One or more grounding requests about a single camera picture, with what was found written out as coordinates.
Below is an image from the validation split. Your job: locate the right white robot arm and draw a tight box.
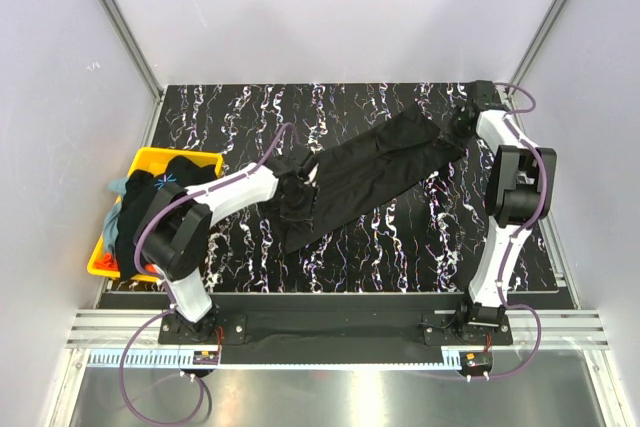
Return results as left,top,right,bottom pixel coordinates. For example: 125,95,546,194
451,80,557,344

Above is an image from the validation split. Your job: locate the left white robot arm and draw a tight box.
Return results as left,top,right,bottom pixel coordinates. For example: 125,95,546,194
133,146,319,343

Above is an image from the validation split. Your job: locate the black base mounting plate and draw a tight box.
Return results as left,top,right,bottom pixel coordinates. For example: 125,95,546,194
159,293,513,368

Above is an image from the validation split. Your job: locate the black t-shirt with blue print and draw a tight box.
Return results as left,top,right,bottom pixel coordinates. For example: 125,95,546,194
114,156,217,281

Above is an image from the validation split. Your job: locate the grey-blue t-shirt in bin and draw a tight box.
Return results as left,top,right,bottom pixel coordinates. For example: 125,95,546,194
102,177,128,256

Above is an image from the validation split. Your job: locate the left small connector box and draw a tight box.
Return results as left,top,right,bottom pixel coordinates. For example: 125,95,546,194
192,350,220,368

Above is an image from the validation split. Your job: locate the small connector box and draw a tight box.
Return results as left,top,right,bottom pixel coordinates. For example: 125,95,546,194
461,351,493,371
192,350,220,368

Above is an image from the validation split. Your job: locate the orange t-shirt in bin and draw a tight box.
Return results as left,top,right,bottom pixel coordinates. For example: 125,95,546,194
97,251,161,278

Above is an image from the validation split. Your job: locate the right small connector box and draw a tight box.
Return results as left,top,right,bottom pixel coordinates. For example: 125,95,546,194
461,351,493,371

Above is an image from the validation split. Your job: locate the aluminium front rail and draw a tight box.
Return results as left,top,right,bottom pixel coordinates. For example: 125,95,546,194
66,309,609,350

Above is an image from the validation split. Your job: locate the left aluminium frame post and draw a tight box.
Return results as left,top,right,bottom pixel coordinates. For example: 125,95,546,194
99,0,164,101

